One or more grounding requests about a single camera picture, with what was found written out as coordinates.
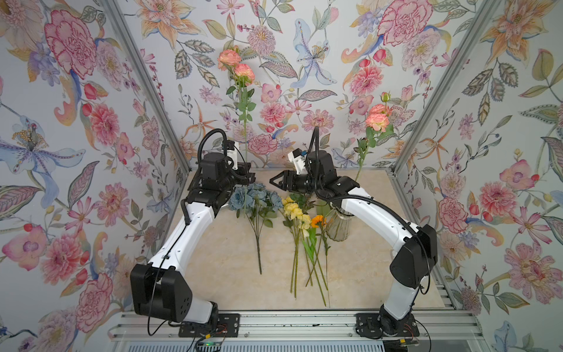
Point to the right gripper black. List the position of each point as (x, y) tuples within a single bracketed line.
[(289, 176)]

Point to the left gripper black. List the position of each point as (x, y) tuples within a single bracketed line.
[(243, 172)]

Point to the blue flower bunch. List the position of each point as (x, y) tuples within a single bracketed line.
[(259, 206)]

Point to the yellow flower bunch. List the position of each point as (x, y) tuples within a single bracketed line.
[(298, 222)]

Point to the pink flower stem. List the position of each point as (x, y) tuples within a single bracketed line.
[(378, 129), (241, 78)]

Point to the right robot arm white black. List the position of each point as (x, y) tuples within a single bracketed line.
[(415, 247)]

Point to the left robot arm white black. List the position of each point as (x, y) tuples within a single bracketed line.
[(159, 288)]

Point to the clear glass vase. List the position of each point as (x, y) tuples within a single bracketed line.
[(338, 224)]

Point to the orange and red flower stems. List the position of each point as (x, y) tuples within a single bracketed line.
[(317, 247)]

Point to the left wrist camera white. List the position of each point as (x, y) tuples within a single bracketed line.
[(233, 152)]

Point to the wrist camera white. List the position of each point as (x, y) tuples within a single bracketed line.
[(233, 152), (298, 158)]

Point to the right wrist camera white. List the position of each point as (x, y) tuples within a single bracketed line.
[(298, 158)]

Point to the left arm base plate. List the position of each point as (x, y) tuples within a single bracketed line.
[(218, 325)]

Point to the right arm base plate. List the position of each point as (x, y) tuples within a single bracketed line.
[(367, 324)]

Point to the aluminium front rail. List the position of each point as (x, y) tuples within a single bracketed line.
[(328, 324)]

